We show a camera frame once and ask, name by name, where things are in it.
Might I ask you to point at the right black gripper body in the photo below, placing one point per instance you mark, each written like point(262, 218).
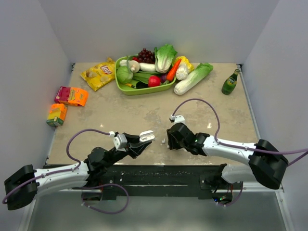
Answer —
point(177, 145)

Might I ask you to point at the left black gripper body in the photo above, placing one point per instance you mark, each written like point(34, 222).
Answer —
point(127, 150)

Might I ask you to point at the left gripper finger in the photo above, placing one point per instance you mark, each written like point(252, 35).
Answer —
point(137, 149)
point(132, 139)

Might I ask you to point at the white oval charging case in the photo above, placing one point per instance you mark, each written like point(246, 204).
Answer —
point(147, 136)

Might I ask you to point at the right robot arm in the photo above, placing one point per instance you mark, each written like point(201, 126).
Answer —
point(260, 161)

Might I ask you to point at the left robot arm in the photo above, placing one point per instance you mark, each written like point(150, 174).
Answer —
point(29, 183)

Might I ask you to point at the green plastic tray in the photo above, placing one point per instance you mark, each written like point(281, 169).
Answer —
point(127, 90)

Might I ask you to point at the purple onion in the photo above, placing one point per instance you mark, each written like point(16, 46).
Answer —
point(163, 77)

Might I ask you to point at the orange carrot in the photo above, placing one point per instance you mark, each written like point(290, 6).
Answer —
point(172, 72)

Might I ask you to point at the dark green leafy vegetable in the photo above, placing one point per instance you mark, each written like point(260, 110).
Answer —
point(142, 77)

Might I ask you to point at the round green cabbage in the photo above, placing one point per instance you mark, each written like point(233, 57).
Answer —
point(124, 75)

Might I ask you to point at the large napa cabbage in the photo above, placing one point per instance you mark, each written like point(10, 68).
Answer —
point(193, 78)

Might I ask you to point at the yellow Lays chips bag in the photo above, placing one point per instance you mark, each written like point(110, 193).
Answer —
point(100, 75)

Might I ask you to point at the white daikon radish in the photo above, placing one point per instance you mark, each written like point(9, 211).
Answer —
point(145, 67)

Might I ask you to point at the beige mushroom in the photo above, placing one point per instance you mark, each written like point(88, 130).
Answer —
point(133, 66)

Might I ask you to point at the green glass bottle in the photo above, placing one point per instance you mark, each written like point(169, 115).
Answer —
point(230, 83)

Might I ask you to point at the pink orange snack pack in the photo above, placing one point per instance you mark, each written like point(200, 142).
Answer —
point(71, 96)

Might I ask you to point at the green lettuce head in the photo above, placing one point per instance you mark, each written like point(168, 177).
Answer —
point(164, 57)

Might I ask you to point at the orange green juice box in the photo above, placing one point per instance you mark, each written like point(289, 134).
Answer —
point(57, 114)

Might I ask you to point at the purple grapes bunch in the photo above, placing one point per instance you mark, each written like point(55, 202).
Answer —
point(146, 56)

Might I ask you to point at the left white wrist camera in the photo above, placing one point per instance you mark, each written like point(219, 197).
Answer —
point(120, 142)

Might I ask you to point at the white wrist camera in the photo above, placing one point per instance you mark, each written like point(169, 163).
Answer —
point(120, 142)
point(177, 119)

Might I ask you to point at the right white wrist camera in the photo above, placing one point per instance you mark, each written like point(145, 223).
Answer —
point(177, 119)

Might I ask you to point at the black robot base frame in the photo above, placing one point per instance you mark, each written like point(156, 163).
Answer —
point(161, 181)

